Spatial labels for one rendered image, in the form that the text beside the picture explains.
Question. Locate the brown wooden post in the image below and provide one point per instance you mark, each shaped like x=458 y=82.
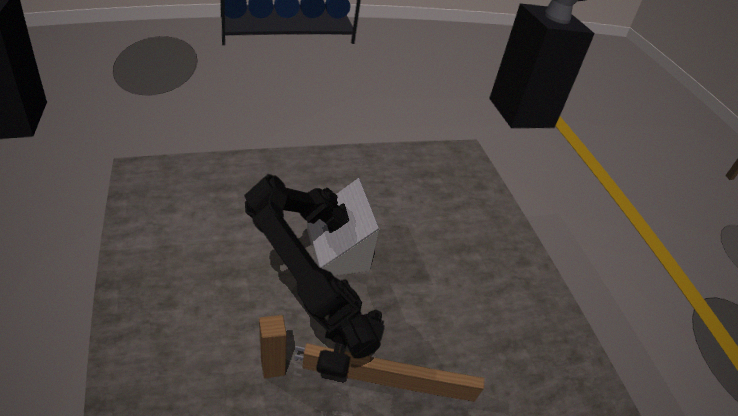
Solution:
x=273 y=335

